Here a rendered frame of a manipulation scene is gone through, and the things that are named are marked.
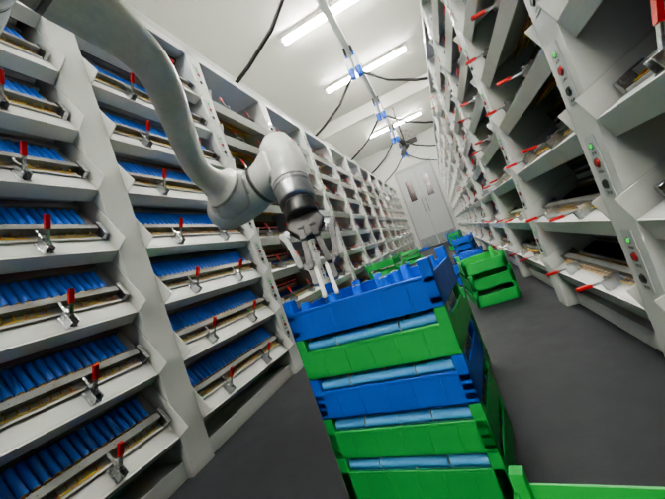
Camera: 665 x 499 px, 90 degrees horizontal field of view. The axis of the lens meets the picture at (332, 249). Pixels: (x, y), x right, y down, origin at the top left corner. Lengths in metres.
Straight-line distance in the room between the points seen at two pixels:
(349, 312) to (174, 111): 0.48
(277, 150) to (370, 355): 0.49
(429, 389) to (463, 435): 0.08
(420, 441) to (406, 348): 0.16
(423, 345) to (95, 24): 0.68
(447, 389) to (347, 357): 0.18
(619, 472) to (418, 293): 0.40
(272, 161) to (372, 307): 0.41
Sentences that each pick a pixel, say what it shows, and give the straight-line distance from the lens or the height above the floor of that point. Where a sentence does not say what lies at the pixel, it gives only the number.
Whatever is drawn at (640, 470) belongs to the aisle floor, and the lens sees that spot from 0.75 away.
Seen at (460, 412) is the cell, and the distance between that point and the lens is 0.64.
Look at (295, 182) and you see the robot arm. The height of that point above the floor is 0.64.
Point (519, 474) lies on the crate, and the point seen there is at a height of 0.08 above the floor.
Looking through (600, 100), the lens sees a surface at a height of 0.55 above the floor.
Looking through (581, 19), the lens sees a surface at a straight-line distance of 0.79.
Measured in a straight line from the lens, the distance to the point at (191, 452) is 1.21.
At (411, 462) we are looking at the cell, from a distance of 0.71.
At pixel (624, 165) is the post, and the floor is 0.43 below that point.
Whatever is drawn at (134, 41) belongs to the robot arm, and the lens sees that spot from 0.66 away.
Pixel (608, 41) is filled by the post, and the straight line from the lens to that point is 0.84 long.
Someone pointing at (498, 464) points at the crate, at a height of 0.06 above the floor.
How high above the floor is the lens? 0.44
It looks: 2 degrees up
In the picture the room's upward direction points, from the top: 20 degrees counter-clockwise
